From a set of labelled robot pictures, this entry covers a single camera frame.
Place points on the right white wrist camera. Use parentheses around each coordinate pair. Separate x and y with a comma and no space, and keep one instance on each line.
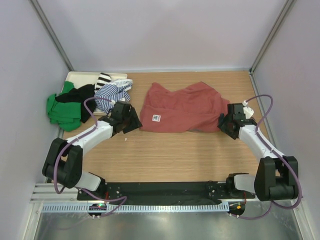
(248,111)

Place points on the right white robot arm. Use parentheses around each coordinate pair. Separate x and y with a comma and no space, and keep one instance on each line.
(276,174)

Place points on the blue white striped tank top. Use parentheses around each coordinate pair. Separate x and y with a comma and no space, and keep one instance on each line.
(110,93)

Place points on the black white striped tank top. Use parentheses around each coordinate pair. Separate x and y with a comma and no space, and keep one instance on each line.
(103,79)

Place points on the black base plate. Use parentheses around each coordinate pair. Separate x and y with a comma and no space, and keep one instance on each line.
(198,193)

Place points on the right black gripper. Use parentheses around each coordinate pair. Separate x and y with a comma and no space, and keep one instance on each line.
(223,124)

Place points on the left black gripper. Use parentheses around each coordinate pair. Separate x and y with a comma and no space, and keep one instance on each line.
(135,123)

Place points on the red tank top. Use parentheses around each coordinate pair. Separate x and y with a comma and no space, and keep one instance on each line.
(195,108)

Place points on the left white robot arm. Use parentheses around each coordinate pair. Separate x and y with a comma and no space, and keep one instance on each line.
(64,160)

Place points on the slotted cable duct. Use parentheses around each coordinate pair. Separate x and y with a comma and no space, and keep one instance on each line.
(98,207)

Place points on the cream plastic tray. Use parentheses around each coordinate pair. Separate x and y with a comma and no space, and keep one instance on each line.
(80,79)

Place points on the green tank top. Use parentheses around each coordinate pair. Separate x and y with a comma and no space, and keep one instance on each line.
(66,115)

